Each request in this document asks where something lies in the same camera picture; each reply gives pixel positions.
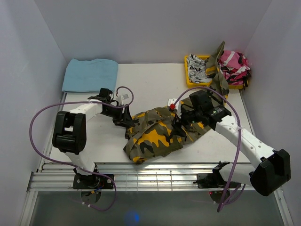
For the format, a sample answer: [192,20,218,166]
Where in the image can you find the newspaper print trousers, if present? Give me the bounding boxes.
[187,53,211,83]

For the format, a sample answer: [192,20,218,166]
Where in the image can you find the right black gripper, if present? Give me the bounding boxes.
[170,105,201,137]

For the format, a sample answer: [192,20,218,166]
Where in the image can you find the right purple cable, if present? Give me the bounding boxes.
[175,86,242,213]

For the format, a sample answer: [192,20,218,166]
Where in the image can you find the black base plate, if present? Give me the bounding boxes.
[193,173,226,188]
[72,174,114,190]

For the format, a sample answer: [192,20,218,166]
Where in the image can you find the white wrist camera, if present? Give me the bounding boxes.
[116,94,129,106]
[167,98,181,118]

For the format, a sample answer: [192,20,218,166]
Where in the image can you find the pink camouflage trousers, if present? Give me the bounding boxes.
[219,50,251,89]

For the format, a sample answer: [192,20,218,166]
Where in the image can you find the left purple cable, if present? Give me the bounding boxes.
[29,86,135,211]

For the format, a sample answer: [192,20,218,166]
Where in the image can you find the aluminium mounting rail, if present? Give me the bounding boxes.
[27,163,283,192]

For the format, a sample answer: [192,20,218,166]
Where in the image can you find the purple cable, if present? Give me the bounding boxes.
[29,86,135,211]
[175,86,242,213]

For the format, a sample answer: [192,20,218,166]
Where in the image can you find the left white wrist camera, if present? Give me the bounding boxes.
[116,94,129,106]

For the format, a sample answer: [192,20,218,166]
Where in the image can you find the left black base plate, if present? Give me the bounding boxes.
[72,174,114,190]

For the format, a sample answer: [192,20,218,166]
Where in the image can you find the folded light blue cloth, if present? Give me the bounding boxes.
[62,59,119,93]

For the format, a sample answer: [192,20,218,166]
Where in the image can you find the yellow plastic tray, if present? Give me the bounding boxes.
[184,55,244,89]

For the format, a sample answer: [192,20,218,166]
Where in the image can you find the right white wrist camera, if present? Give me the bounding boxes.
[167,98,181,118]

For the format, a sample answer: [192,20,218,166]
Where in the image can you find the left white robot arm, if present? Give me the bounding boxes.
[52,88,135,188]

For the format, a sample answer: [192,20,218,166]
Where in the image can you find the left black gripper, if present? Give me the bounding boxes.
[101,104,135,128]

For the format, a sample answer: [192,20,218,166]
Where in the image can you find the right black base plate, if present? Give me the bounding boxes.
[193,173,226,188]

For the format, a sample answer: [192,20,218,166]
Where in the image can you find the yellow camouflage trousers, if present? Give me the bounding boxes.
[123,42,229,164]

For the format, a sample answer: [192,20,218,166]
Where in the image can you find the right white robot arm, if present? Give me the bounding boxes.
[167,91,291,196]

